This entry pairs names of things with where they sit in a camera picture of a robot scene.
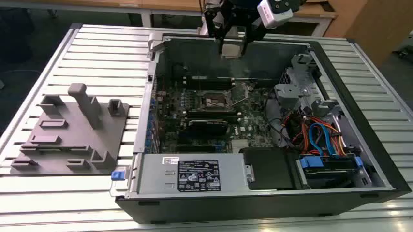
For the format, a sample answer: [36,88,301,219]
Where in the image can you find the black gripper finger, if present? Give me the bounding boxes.
[203,4,234,56]
[241,16,269,56]

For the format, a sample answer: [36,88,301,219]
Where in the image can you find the silver CPU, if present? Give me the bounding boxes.
[222,39,245,59]

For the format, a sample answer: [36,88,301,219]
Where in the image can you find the metal socket cover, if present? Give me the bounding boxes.
[227,82,253,107]

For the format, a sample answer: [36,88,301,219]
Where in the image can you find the metal locking lever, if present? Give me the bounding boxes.
[206,100,233,108]

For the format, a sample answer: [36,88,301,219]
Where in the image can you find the black RAM slot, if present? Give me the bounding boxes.
[186,109,243,116]
[182,78,237,86]
[186,114,243,121]
[183,83,237,91]

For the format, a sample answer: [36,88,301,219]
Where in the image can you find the CPU socket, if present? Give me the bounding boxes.
[197,89,234,112]

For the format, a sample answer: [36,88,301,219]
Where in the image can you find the black expansion slot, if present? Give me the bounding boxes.
[176,145,229,153]

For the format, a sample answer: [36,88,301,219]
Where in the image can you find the grey metal drive cage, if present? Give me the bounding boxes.
[273,54,345,121]

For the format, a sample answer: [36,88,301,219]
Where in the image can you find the green motherboard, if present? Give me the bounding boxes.
[154,79,286,155]

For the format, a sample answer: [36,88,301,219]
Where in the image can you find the wooden cabinet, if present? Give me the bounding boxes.
[325,0,413,68]

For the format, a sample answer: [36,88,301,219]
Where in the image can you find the black graphics card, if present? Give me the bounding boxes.
[186,118,230,138]

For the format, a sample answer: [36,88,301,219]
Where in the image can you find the silver chipset heatsink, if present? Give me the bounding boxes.
[229,138,251,148]

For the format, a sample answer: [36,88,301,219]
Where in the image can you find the office chair base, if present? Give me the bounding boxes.
[392,32,413,60]

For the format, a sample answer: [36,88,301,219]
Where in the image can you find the hard disk in blue carrier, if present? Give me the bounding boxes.
[298,154,364,189]

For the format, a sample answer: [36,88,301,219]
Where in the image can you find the black plastic shroud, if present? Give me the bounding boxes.
[241,146,306,191]

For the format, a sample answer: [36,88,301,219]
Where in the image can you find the grey parts rack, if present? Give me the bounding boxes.
[9,83,131,175]

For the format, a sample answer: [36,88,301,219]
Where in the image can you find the silver power supply unit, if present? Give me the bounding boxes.
[124,152,257,198]

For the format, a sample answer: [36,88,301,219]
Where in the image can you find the black PC case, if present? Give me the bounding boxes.
[114,32,413,224]

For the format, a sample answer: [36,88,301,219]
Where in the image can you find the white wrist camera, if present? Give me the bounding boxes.
[257,0,295,30]

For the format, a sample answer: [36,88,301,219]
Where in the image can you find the grey case bracket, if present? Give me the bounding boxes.
[147,32,164,60]

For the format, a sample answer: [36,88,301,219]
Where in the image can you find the wooden desk white frame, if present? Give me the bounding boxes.
[150,0,338,37]
[0,0,152,28]

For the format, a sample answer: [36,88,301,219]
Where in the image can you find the black cable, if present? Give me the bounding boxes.
[263,91,293,148]

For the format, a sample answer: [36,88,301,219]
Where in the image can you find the orange wire bundle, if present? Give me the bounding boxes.
[289,115,352,158]

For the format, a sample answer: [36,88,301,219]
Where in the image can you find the blue wire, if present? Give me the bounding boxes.
[307,122,337,159]

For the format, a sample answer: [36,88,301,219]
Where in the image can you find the blue floor cable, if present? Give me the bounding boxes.
[0,68,41,76]

